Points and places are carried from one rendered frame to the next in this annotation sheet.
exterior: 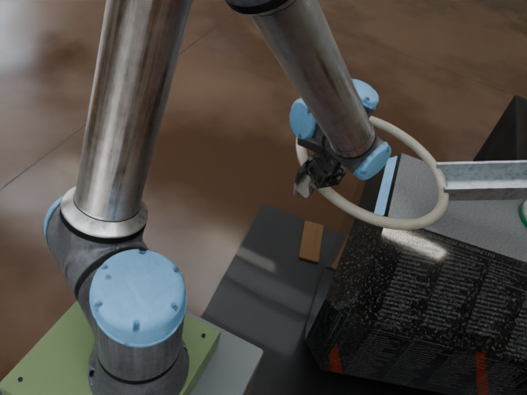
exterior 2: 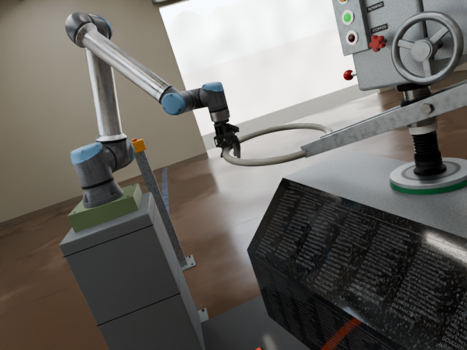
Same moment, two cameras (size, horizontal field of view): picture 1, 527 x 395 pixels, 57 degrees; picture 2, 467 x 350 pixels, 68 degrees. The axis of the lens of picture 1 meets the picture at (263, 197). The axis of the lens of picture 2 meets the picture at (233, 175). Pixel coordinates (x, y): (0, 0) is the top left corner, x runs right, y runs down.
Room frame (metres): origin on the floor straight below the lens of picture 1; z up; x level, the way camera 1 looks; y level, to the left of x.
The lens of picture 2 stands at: (0.37, -1.59, 1.27)
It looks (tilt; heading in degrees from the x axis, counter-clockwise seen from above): 14 degrees down; 68
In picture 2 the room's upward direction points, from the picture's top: 18 degrees counter-clockwise
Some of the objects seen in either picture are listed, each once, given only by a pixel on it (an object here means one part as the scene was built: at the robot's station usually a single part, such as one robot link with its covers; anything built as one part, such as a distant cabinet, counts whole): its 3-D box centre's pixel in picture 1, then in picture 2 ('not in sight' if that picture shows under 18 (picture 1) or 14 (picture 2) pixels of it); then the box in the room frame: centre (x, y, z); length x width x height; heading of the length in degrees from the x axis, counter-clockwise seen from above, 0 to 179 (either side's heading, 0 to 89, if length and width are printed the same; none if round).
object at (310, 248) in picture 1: (311, 240); not in sight; (1.62, -0.29, 0.02); 0.25 x 0.10 x 0.01; 179
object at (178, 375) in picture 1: (139, 354); (101, 190); (0.40, 0.16, 0.98); 0.19 x 0.19 x 0.10
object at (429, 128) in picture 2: not in sight; (422, 124); (1.22, -0.94, 1.01); 0.07 x 0.07 x 0.04
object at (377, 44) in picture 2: not in sight; (380, 42); (1.10, -0.96, 1.26); 0.04 x 0.04 x 0.04; 7
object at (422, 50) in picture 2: not in sight; (433, 46); (1.12, -1.08, 1.22); 0.15 x 0.10 x 0.15; 97
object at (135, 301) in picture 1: (137, 309); (92, 163); (0.41, 0.16, 1.11); 0.17 x 0.15 x 0.18; 46
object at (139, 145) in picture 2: not in sight; (160, 205); (0.77, 1.05, 0.54); 0.20 x 0.20 x 1.09; 79
